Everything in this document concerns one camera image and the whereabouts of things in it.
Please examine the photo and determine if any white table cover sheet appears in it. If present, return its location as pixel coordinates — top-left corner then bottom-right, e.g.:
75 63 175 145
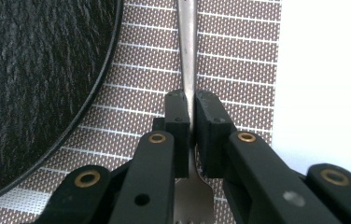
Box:
270 0 351 188

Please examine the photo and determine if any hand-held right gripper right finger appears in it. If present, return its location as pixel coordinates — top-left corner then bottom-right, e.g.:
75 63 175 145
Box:
194 90 237 179

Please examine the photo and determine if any brown white striped placemat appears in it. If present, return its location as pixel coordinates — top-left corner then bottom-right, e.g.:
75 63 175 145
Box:
0 0 283 224

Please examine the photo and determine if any silver metal fork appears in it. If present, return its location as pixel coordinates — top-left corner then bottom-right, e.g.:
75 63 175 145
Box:
173 0 215 224

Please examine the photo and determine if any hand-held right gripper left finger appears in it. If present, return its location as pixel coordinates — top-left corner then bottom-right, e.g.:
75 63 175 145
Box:
152 89 192 179

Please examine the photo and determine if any round black textured plate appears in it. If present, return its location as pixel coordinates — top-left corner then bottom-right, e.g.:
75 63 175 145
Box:
0 0 125 209

